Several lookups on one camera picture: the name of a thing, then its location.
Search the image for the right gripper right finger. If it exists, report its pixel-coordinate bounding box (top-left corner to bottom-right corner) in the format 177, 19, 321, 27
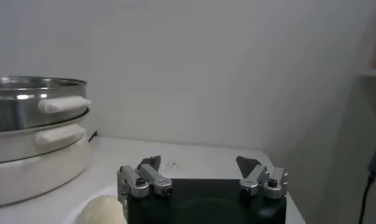
235, 155, 289, 200

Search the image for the stainless steel steamer basket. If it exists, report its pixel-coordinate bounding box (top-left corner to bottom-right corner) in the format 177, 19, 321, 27
0, 75, 93, 133

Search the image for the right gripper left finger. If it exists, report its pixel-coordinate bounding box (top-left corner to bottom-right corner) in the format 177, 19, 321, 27
116, 155, 173, 214

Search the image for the white steamed baozi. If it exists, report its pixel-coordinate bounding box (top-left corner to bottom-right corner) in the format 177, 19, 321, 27
77, 194, 128, 224

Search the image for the black hanging cable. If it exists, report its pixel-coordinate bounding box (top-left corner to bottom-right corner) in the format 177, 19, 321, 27
358, 136, 376, 224

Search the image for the large white plate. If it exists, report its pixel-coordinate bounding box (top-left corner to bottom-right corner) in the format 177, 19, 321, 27
58, 182, 130, 224

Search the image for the white electric cooker base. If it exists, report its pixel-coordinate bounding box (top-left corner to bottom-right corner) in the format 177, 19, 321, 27
0, 109, 92, 208

